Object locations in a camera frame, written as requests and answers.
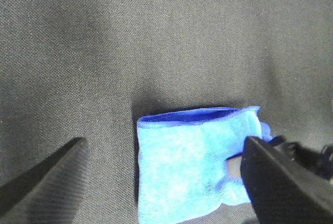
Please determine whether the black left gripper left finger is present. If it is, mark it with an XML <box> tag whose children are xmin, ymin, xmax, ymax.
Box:
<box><xmin>1</xmin><ymin>138</ymin><xmax>90</xmax><ymax>223</ymax></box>

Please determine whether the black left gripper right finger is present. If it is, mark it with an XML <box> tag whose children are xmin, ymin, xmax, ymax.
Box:
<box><xmin>240</xmin><ymin>136</ymin><xmax>332</xmax><ymax>223</ymax></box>

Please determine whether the blue microfibre towel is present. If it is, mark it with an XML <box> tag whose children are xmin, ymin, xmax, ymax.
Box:
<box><xmin>137</xmin><ymin>106</ymin><xmax>272</xmax><ymax>223</ymax></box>

